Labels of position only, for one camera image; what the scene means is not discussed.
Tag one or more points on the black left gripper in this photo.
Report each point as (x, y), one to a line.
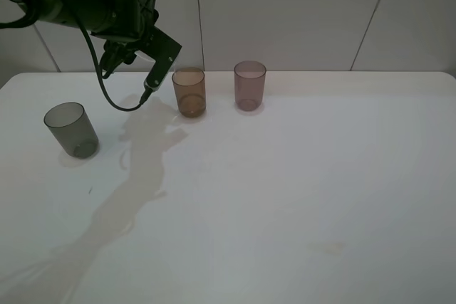
(126, 26)

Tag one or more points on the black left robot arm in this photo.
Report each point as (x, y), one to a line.
(59, 12)

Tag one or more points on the orange translucent cup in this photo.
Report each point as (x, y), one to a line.
(189, 86)

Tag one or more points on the grey translucent cup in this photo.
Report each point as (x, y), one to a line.
(70, 125)

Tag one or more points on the pink translucent cup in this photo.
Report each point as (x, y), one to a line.
(249, 81)

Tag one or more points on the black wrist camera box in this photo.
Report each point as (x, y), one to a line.
(164, 50)

